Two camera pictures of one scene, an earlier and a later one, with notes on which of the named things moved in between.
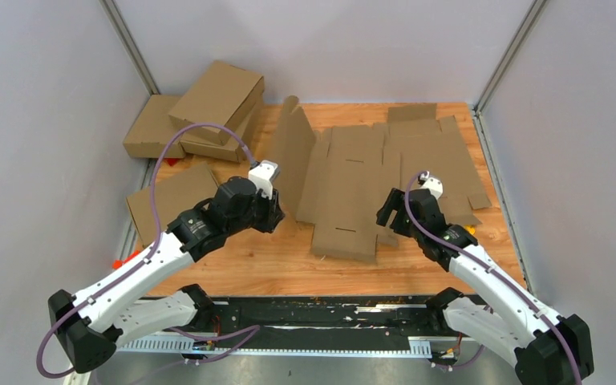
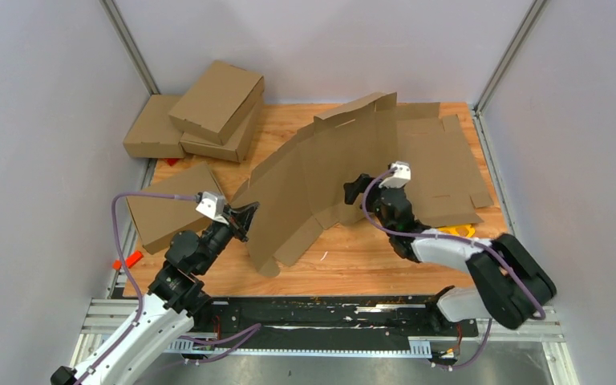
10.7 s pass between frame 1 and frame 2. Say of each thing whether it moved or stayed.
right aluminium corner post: stayed
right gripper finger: moved
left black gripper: moved
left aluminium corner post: stayed
